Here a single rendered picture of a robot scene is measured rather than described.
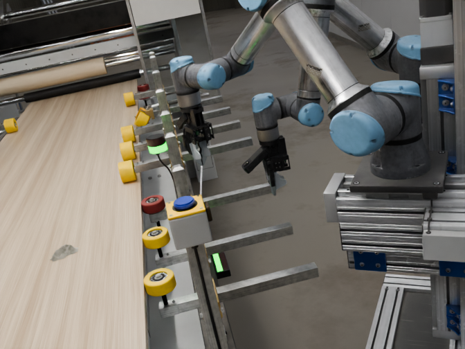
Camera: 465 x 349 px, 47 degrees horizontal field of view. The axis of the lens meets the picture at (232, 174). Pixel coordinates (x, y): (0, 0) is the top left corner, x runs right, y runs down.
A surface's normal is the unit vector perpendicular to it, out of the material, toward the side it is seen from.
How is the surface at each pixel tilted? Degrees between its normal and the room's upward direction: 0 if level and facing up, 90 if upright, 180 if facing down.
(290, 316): 0
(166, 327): 0
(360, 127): 96
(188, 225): 90
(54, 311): 0
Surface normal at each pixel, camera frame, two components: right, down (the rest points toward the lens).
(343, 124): -0.62, 0.50
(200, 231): 0.17, 0.35
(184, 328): -0.18, -0.91
